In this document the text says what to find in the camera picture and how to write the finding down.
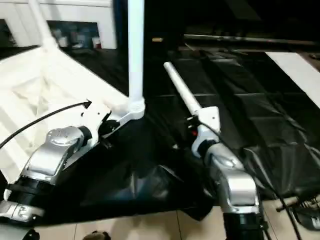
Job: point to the white plastic table top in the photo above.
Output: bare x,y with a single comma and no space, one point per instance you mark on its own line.
50,90

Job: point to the white plastic table leg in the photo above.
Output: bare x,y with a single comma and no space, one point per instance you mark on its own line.
41,22
136,55
182,87

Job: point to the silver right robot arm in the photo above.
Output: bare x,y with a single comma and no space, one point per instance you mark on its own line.
230,180

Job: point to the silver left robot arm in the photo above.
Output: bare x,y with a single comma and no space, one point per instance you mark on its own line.
47,160

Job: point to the black plastic mat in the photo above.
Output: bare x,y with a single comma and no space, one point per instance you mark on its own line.
150,170

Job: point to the small gold label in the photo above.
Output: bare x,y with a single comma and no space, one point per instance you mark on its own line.
157,39

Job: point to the black low bench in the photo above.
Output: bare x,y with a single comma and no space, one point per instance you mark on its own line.
250,39

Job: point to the white glass-door cabinet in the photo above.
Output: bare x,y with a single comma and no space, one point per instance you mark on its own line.
75,15

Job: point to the black floor stand base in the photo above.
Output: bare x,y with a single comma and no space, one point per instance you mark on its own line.
302,212

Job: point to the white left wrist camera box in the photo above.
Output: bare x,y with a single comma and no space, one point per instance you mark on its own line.
95,120

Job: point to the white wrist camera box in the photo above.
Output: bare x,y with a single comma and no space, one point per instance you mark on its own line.
95,120
207,122

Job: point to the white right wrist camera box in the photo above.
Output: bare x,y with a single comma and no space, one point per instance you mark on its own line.
207,122

